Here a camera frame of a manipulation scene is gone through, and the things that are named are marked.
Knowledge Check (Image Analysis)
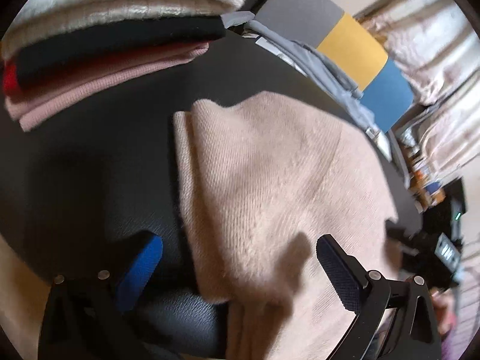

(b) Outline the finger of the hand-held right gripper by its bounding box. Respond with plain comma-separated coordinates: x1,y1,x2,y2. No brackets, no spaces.
385,220,415,250

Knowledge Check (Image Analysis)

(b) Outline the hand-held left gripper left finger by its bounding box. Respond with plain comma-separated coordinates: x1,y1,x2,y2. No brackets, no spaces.
37,230,164,360

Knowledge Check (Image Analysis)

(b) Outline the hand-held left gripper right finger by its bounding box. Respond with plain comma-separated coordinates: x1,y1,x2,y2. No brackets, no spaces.
316,234,443,360

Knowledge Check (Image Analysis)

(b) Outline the beige knit sweater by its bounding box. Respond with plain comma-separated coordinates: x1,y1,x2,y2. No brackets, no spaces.
172,91,404,360

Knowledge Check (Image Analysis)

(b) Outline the person's right hand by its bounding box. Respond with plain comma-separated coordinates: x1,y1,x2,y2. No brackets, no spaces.
431,289,457,337

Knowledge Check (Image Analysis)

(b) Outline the cluttered shelf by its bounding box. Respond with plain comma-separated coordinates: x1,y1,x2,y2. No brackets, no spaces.
395,120,447,211

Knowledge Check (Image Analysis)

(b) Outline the grey-blue garment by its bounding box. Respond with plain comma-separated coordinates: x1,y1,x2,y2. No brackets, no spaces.
244,20,379,132

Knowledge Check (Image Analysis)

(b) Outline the pale curtain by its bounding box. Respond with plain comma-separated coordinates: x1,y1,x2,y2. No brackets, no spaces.
354,0,480,181

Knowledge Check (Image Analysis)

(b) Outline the grey yellow blue chair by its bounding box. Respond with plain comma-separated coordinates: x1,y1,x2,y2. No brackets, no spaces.
221,0,415,134

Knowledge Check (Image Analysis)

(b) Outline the pink folded garment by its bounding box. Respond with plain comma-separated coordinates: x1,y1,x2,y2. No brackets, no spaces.
5,41,210,133

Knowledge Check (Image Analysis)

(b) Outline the red folded garment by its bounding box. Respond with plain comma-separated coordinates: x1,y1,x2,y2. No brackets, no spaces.
3,62,21,96

